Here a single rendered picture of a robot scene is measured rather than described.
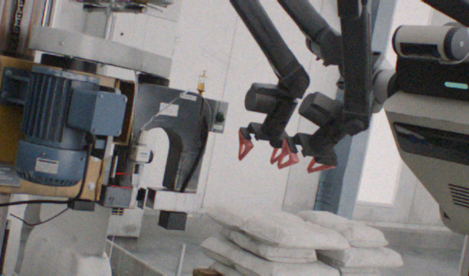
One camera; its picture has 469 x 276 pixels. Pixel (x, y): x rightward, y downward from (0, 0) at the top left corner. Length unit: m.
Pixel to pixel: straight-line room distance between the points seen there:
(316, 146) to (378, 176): 6.79
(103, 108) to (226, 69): 5.40
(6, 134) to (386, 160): 7.04
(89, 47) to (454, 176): 0.86
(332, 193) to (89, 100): 6.42
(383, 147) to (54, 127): 7.05
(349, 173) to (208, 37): 2.08
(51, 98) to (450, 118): 0.86
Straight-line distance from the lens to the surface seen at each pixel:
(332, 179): 7.87
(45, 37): 1.60
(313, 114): 1.64
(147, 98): 1.90
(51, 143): 1.61
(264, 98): 1.76
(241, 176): 7.20
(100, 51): 1.60
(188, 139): 1.98
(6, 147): 1.78
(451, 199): 1.80
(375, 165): 8.43
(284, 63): 1.75
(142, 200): 1.96
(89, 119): 1.55
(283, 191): 7.58
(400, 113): 1.73
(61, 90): 1.60
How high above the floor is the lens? 1.34
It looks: 3 degrees down
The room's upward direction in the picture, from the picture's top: 11 degrees clockwise
